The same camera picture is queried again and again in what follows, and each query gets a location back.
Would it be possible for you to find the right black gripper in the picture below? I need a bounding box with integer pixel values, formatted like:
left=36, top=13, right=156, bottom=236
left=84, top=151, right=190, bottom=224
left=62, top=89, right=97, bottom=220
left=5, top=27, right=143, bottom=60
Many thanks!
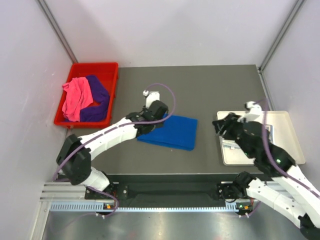
left=212, top=112, right=254, bottom=158

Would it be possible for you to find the blue polka dot towel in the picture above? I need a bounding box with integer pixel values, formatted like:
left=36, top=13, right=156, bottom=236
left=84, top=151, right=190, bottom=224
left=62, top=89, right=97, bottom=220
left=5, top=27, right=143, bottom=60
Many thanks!
left=220, top=139, right=241, bottom=151

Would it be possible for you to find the dark blue towel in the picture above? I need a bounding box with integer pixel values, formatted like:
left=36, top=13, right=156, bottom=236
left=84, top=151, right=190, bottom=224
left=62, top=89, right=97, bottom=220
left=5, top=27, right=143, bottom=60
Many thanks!
left=137, top=115, right=198, bottom=151

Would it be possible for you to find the beige rabbit letter towel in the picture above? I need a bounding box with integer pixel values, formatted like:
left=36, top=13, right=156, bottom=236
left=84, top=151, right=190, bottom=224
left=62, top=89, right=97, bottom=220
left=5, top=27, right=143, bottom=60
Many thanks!
left=265, top=124, right=274, bottom=143

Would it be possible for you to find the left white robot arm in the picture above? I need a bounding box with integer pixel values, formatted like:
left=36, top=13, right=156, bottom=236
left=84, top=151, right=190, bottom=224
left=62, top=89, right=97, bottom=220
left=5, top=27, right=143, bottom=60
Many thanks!
left=56, top=100, right=168, bottom=199

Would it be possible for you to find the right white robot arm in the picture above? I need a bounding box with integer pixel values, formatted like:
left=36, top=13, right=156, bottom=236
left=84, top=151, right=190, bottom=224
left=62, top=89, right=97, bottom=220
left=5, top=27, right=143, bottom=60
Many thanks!
left=212, top=112, right=320, bottom=240

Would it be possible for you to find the purple towel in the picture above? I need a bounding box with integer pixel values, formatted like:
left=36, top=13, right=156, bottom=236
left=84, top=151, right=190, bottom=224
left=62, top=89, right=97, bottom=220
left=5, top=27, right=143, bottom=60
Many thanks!
left=80, top=75, right=110, bottom=122

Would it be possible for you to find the white plastic tray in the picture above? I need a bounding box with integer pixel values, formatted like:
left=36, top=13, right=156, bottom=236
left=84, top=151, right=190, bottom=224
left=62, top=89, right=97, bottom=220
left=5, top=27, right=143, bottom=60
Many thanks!
left=219, top=111, right=306, bottom=166

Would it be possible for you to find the pink towel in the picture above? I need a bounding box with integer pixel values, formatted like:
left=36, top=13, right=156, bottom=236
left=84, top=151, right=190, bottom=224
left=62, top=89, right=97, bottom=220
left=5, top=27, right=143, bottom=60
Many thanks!
left=62, top=77, right=94, bottom=122

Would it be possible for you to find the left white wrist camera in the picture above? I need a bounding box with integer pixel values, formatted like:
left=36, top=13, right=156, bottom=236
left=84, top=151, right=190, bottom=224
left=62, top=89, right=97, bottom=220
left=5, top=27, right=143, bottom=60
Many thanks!
left=142, top=90, right=160, bottom=108

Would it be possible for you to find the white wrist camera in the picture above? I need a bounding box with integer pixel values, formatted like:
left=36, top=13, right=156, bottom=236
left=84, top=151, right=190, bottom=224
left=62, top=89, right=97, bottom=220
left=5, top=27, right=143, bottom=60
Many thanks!
left=142, top=90, right=160, bottom=108
left=237, top=101, right=263, bottom=123

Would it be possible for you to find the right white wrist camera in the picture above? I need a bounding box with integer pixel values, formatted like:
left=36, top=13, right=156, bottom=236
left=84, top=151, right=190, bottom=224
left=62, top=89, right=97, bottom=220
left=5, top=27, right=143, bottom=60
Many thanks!
left=237, top=101, right=263, bottom=123

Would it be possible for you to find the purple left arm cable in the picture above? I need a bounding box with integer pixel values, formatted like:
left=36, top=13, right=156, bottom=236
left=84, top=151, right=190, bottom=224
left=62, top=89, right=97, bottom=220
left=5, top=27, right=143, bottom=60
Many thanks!
left=51, top=83, right=176, bottom=218

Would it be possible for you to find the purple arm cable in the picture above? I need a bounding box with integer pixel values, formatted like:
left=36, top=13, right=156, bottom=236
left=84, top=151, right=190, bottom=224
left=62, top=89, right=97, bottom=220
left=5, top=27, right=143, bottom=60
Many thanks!
left=247, top=97, right=320, bottom=218
left=51, top=83, right=176, bottom=218

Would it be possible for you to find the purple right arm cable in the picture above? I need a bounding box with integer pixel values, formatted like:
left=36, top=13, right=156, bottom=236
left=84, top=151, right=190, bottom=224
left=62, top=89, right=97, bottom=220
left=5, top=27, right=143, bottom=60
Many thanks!
left=247, top=97, right=320, bottom=218

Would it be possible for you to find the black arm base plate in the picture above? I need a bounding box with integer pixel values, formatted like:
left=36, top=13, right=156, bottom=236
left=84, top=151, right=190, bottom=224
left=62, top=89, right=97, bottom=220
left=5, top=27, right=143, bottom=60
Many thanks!
left=85, top=174, right=245, bottom=207

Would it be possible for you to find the aluminium frame rail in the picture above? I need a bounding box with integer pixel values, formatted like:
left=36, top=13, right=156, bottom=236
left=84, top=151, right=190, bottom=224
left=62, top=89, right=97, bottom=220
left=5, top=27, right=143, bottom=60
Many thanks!
left=39, top=181, right=288, bottom=201

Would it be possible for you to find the grey slotted cable duct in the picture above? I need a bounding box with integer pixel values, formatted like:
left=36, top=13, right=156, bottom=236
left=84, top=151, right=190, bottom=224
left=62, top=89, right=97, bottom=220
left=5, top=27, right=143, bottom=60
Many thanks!
left=49, top=201, right=239, bottom=213

